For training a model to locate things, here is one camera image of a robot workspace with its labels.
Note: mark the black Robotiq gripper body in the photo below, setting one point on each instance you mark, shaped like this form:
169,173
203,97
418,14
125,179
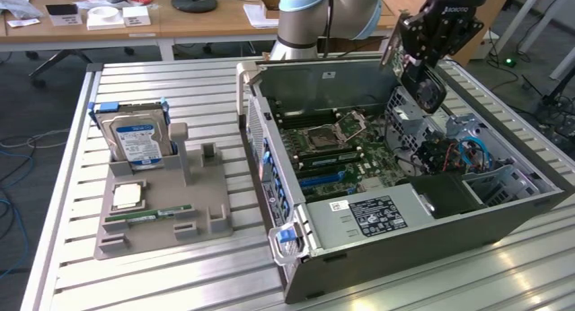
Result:
452,3

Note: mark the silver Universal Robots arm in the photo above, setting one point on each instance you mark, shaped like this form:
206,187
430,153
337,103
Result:
310,21

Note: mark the wooden cabinet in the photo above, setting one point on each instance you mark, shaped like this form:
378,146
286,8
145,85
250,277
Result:
490,41

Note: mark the small device green light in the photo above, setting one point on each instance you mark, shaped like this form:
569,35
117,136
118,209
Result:
510,62

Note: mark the silver disk bay cage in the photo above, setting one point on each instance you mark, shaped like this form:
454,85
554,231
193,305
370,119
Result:
405,119

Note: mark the stack of white papers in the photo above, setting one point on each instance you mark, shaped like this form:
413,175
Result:
261,18

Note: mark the CPU socket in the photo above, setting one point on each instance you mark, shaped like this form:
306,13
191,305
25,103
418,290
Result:
321,136

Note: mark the green motherboard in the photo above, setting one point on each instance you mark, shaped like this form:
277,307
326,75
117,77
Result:
373,156

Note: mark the RAM stick with label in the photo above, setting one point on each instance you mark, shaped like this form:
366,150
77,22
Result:
333,159

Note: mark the wooden office desk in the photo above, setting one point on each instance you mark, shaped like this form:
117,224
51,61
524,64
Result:
67,33
215,25

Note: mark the black plastic shroud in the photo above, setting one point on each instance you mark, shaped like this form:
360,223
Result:
445,196

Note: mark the blue expansion slot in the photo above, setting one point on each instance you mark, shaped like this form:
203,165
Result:
321,180

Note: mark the black round lamp base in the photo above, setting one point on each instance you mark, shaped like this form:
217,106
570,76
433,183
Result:
194,3

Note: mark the grey power supply unit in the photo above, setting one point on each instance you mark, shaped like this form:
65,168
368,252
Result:
324,223

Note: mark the plain white box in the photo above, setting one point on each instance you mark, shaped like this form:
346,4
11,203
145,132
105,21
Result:
135,16

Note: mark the open grey PC case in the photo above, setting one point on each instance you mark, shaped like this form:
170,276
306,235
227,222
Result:
405,257

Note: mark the blue case release latch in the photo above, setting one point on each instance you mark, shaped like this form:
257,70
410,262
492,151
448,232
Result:
285,237

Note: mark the white boxes on desk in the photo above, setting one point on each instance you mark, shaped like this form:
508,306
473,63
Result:
106,18

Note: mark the hard disk with blue carrier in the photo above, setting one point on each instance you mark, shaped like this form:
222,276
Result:
135,139

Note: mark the green RAM stick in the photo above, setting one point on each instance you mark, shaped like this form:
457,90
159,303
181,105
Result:
153,214

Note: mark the white box with black top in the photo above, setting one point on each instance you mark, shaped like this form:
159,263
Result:
63,15

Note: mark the silver CPU chip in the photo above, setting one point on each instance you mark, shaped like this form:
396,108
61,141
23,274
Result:
129,196

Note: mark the grey plastic parts rack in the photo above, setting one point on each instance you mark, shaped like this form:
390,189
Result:
158,237

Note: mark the black office chair base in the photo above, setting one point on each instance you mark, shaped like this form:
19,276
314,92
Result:
38,81

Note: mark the white paper card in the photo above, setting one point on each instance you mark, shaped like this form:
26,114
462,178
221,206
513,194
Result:
23,22

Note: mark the clear plastic bag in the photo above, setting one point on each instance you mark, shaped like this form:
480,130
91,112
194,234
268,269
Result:
21,4

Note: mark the white metal desk frame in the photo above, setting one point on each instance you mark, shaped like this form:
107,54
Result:
565,62

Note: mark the silver disk bay bracket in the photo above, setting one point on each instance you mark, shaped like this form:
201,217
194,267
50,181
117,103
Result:
517,186

